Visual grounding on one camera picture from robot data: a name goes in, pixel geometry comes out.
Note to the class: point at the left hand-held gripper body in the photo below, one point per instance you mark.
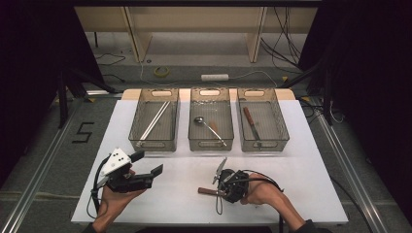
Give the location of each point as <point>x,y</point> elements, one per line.
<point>129,184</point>

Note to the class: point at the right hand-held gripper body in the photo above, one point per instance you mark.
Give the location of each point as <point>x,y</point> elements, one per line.
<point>234,189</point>

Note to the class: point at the clear grey plastic bin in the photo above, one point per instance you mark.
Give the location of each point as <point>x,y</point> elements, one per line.
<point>223,106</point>
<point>165,136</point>
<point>272,123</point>

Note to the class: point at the metal spoon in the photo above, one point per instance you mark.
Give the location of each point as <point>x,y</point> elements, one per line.
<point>198,120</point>

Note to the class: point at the person's left hand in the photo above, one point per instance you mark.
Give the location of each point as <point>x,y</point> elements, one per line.
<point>113,202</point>

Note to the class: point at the person's right hand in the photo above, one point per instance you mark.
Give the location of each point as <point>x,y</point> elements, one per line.
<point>262,192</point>

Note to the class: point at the yellow tape roll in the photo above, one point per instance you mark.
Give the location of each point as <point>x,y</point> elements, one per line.
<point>154,72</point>

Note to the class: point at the black metal stand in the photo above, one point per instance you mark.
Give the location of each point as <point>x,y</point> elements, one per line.
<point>327,103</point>
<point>62,103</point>

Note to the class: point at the white power strip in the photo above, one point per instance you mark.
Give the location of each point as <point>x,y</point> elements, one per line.
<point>214,77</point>

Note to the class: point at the black curtain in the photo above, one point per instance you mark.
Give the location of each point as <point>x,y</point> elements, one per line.
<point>32,64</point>
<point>372,81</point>

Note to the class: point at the beige wooden desk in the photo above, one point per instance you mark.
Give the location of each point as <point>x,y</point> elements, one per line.
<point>194,19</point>

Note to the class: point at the aluminium floor rail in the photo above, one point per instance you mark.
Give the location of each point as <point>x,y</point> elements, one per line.
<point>353,181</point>
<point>39,171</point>

